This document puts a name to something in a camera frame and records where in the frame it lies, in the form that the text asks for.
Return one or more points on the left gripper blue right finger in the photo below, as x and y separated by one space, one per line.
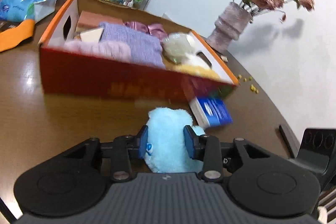
205 148

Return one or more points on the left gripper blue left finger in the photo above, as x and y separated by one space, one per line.
125 149

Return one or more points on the light blue plush toy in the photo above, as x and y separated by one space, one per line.
166 151

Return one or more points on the yellow white alpaca plush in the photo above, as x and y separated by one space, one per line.
195 66

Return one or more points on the lilac fuzzy headband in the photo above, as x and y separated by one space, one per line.
114 50

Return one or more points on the purple towel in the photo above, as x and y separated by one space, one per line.
145 49

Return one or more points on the clear crinkled plastic bag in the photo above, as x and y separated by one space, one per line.
176 46

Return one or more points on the pink satin bow scrunchie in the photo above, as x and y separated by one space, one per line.
154 29

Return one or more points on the blue white book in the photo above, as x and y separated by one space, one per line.
210 112

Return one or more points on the orange red cardboard box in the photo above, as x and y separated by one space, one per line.
79 74

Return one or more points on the white triangular card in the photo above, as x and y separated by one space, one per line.
92 36

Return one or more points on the pink textured vase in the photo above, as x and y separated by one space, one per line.
229 25

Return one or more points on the orange cardboard flap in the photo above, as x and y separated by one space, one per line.
12 37

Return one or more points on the blue tissue pack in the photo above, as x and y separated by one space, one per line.
20 10

